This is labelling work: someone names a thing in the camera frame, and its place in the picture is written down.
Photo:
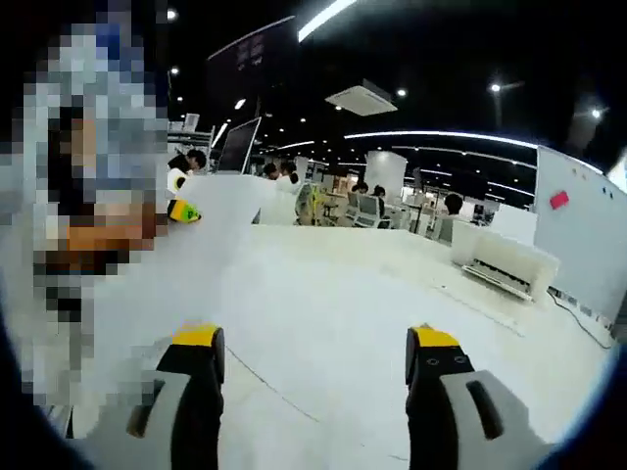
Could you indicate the white printing paper sheet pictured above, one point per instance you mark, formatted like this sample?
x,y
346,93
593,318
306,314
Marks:
x,y
210,245

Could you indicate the straight ceiling light strip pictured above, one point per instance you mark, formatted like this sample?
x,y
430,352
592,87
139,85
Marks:
x,y
325,18

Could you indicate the ceiling air conditioner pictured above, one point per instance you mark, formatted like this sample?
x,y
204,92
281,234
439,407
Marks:
x,y
362,100

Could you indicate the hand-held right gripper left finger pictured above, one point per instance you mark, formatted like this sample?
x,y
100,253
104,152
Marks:
x,y
191,416

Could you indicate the white whiteboard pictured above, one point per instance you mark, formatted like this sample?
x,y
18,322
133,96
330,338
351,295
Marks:
x,y
578,235

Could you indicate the white printer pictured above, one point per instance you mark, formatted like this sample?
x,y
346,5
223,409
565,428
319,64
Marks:
x,y
504,264

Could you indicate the tilted display screen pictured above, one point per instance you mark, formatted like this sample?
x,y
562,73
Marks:
x,y
240,147

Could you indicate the red whiteboard eraser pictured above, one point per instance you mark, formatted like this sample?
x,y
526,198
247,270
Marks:
x,y
559,199

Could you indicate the curved ceiling light strip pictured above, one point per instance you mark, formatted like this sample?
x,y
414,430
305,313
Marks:
x,y
441,137

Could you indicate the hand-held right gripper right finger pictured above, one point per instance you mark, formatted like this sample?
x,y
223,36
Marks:
x,y
441,416

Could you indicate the dark hanging sign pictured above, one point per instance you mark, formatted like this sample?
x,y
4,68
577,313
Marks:
x,y
255,59

